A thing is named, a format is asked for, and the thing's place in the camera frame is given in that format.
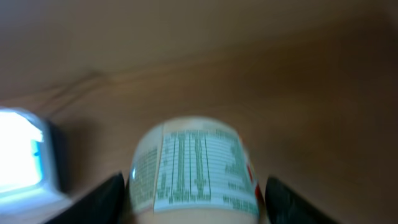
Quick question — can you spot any green lid jar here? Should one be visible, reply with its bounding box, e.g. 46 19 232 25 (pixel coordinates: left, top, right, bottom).
124 116 267 224

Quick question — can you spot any white barcode scanner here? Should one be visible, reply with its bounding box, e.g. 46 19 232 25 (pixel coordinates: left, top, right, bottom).
1 108 71 217

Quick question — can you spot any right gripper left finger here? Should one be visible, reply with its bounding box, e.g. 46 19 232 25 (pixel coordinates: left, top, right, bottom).
45 173 125 224

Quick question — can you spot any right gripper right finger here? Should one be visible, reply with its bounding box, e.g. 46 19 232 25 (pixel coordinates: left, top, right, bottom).
265 176 337 224

